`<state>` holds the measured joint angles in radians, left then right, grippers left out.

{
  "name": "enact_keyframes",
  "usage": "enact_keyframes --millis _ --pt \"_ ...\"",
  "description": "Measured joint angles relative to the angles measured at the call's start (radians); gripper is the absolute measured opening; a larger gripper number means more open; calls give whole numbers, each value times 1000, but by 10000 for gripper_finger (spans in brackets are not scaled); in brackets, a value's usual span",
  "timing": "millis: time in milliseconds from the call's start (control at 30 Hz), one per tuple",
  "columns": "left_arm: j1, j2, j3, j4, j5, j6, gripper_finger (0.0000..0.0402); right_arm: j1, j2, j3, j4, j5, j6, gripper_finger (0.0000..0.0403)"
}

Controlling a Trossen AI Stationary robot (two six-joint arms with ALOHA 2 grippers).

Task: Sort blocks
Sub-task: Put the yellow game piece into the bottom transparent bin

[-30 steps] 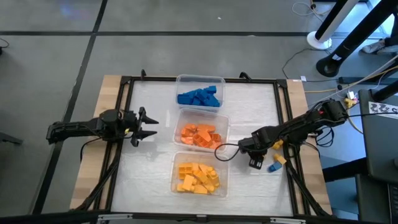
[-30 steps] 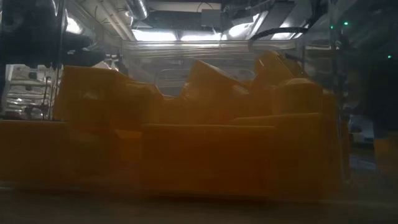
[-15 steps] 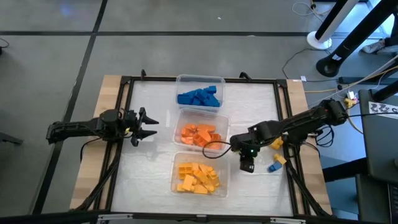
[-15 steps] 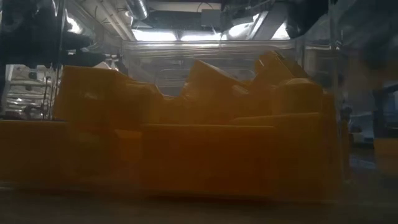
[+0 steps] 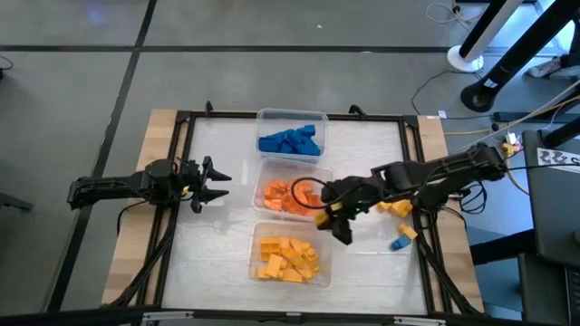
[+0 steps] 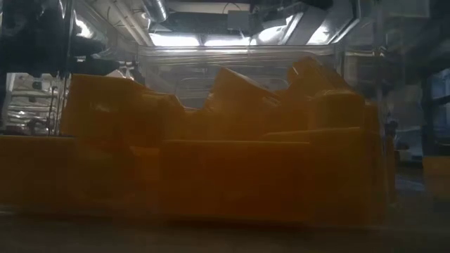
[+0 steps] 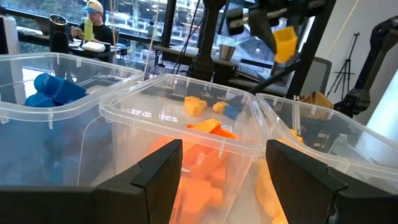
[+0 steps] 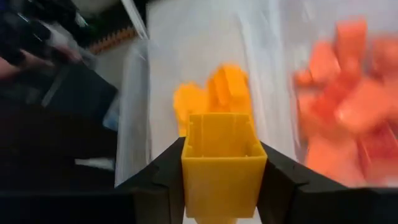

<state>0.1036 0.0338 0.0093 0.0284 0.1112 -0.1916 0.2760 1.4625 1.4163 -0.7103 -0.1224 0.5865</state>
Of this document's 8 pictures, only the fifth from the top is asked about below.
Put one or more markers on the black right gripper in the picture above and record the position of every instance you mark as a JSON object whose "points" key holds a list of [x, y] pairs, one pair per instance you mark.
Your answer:
{"points": [[344, 197]]}

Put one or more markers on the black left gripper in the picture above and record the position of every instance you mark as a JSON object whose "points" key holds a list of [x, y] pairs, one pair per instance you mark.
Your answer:
{"points": [[195, 181]]}

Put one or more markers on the large orange toy block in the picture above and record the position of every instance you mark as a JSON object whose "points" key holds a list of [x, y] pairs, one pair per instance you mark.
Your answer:
{"points": [[299, 207]]}

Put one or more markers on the blue toy block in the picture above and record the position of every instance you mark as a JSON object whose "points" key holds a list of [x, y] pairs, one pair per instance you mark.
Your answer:
{"points": [[313, 148], [269, 145], [310, 130], [283, 136], [400, 243], [296, 135], [293, 147]]}

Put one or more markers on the small yellow toy block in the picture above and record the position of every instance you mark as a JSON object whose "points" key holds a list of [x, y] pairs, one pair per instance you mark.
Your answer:
{"points": [[263, 273]]}

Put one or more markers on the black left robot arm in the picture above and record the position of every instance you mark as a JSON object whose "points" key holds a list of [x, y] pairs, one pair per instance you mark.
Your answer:
{"points": [[118, 185]]}

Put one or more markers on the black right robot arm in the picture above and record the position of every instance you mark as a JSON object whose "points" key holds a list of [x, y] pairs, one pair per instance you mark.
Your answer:
{"points": [[435, 174]]}

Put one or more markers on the small yellow tag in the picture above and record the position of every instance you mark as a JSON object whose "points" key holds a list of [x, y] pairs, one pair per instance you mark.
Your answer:
{"points": [[336, 206], [185, 189]]}

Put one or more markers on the orange hollow toy block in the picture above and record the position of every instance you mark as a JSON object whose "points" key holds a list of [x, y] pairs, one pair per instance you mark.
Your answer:
{"points": [[304, 186]]}

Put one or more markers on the clear plastic bin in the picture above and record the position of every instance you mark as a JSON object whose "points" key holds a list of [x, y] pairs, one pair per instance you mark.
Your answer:
{"points": [[258, 231], [272, 172], [272, 120]]}

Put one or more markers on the yellow hollow square block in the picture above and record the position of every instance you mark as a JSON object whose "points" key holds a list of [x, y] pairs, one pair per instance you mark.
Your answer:
{"points": [[270, 248]]}

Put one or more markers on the white and yellow plugs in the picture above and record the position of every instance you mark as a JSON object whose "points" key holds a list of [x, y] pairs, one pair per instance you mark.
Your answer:
{"points": [[510, 144]]}

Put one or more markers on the black rig crossbar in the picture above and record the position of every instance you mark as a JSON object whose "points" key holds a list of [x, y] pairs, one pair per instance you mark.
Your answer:
{"points": [[68, 317]]}

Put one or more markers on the black stand foot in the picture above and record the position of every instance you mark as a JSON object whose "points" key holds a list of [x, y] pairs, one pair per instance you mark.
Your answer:
{"points": [[16, 203]]}

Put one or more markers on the black desk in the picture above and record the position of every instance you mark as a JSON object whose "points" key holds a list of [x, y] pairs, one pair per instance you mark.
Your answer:
{"points": [[553, 204]]}

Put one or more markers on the black power strip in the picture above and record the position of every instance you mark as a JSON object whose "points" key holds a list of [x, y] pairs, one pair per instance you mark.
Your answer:
{"points": [[534, 116]]}

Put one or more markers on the white printed label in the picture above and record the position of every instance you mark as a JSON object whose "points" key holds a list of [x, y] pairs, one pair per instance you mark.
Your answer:
{"points": [[557, 157]]}

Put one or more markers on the white pole with round base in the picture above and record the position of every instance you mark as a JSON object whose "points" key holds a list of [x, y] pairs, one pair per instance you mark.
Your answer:
{"points": [[489, 25]]}

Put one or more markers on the black pole with round base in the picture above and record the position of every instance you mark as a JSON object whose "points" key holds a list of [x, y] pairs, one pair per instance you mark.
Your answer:
{"points": [[521, 50]]}

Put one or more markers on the person's shoe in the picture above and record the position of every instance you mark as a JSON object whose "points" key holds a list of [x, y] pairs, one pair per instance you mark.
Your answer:
{"points": [[544, 68]]}

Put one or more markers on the black aluminium table frame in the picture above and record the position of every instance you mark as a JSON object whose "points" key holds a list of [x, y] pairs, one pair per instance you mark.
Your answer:
{"points": [[217, 113]]}

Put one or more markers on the silver bracket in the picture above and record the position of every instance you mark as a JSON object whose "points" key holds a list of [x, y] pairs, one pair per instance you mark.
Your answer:
{"points": [[167, 315], [419, 321]]}

